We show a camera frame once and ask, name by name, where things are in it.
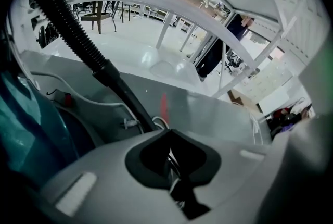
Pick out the white cable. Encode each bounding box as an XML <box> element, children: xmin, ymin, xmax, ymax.
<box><xmin>151</xmin><ymin>116</ymin><xmax>170</xmax><ymax>130</ymax></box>
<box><xmin>248</xmin><ymin>110</ymin><xmax>262</xmax><ymax>145</ymax></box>

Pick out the teal vacuum cleaner body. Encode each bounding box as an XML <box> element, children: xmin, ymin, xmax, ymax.
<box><xmin>0</xmin><ymin>61</ymin><xmax>97</xmax><ymax>184</ymax></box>

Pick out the grey platform board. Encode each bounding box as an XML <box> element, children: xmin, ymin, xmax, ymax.
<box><xmin>22</xmin><ymin>49</ymin><xmax>273</xmax><ymax>147</ymax></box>

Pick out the black corrugated vacuum hose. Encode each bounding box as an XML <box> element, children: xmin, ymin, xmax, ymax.
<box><xmin>24</xmin><ymin>0</ymin><xmax>159</xmax><ymax>132</ymax></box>

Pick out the wooden chair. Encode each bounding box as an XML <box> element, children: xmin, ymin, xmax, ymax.
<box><xmin>80</xmin><ymin>0</ymin><xmax>117</xmax><ymax>35</ymax></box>

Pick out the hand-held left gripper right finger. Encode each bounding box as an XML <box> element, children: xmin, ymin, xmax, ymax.
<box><xmin>220</xmin><ymin>113</ymin><xmax>333</xmax><ymax>224</ymax></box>

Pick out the black office chair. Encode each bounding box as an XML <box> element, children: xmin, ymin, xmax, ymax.
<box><xmin>223</xmin><ymin>52</ymin><xmax>242</xmax><ymax>72</ymax></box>

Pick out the red tape strip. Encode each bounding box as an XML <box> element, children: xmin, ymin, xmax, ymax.
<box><xmin>160</xmin><ymin>92</ymin><xmax>169</xmax><ymax>125</ymax></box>

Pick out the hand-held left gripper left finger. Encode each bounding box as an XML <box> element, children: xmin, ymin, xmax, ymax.
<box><xmin>40</xmin><ymin>143</ymin><xmax>138</xmax><ymax>224</ymax></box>

